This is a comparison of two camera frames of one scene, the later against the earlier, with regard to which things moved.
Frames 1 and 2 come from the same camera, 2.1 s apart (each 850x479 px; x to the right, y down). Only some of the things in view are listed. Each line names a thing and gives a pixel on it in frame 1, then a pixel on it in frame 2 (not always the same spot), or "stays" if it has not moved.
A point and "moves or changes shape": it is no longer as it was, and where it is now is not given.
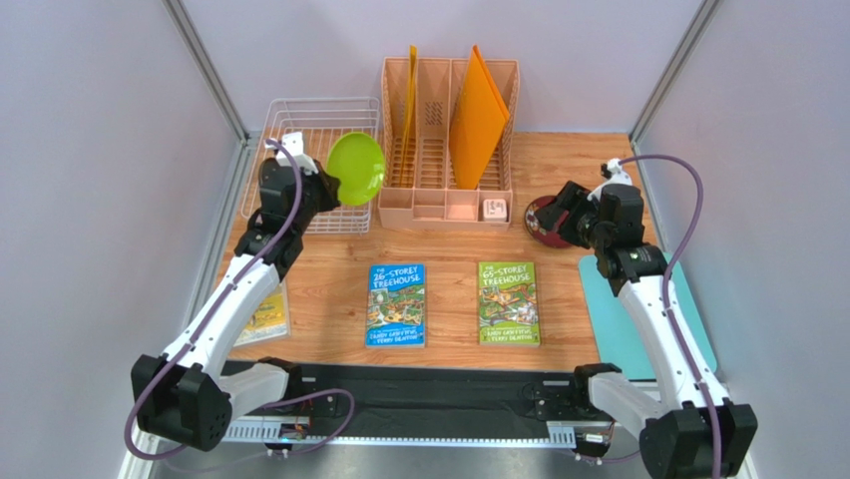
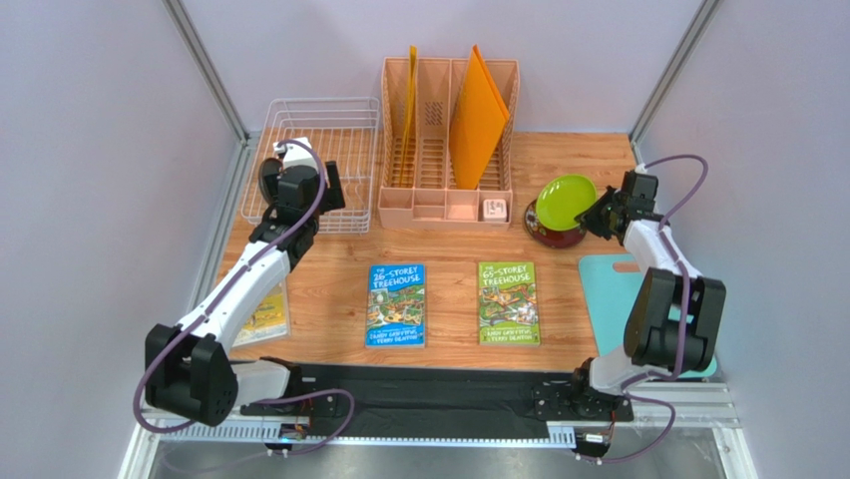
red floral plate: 535,229 stays
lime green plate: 357,163 moves or changes shape
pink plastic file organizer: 431,198 stays
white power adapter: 495,210 stays
